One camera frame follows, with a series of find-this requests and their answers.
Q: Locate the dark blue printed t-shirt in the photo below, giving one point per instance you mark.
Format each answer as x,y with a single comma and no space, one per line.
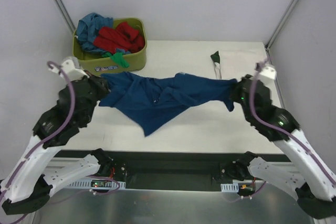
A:
152,102

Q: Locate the olive green plastic bin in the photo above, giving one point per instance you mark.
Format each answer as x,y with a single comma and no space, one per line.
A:
97,65

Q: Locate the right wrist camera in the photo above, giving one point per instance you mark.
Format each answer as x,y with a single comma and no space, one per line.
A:
267,73

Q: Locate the white slotted cable duct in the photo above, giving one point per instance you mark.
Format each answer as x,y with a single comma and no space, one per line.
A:
89,183

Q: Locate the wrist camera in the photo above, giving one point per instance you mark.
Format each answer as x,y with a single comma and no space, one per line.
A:
70,66
267,73

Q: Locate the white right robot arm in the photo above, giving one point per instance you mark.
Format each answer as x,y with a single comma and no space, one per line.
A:
314,188

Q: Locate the green t-shirt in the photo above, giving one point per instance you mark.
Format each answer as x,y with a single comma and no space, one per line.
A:
117,58

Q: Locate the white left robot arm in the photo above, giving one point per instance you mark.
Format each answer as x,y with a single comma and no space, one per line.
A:
29,186

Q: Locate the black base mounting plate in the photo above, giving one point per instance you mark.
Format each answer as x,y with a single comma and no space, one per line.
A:
175,171

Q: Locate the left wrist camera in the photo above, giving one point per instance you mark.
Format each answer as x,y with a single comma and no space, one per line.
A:
70,66

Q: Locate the red t-shirt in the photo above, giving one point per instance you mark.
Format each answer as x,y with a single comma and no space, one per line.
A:
122,37

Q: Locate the light blue t-shirt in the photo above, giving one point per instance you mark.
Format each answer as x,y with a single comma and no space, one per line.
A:
88,29

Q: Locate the right aluminium frame post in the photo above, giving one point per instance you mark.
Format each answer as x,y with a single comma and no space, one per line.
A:
284,18

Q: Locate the white folded t-shirt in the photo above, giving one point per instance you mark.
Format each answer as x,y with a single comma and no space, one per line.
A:
215,57

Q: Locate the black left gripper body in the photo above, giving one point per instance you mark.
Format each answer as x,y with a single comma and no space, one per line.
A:
99,85

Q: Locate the aluminium frame post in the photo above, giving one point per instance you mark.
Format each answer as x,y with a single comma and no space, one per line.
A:
284,18
64,13

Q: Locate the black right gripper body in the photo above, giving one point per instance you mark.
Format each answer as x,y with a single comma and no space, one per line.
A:
241,87

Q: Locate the left aluminium frame post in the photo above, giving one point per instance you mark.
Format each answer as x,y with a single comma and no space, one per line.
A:
64,13

